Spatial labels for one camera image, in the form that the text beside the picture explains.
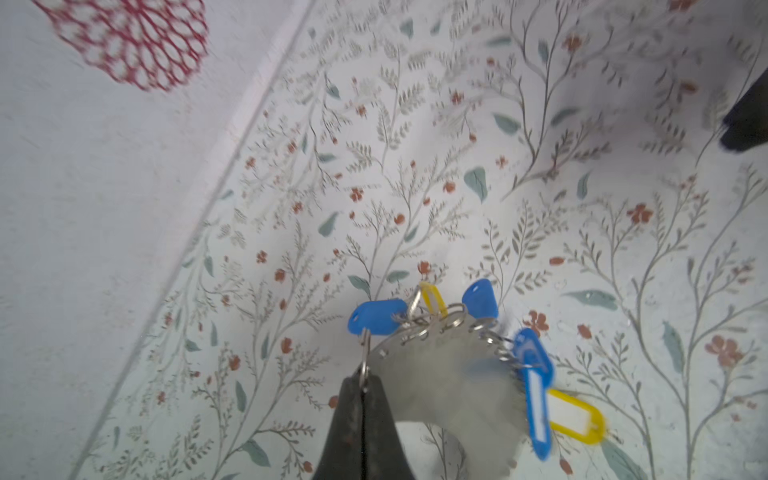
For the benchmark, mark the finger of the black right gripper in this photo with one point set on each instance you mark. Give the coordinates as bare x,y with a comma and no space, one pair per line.
746,123

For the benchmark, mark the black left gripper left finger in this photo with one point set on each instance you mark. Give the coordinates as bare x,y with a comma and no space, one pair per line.
342,456

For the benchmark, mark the blue key tag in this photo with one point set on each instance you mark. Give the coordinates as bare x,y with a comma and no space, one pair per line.
480,301
537,373
380,318

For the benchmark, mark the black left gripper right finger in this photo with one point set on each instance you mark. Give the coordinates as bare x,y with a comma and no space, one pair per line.
383,454

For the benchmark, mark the small yellow key tag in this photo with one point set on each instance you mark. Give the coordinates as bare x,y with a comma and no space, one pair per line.
433,300

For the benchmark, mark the silver keyring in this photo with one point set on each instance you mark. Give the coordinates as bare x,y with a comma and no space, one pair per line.
364,368

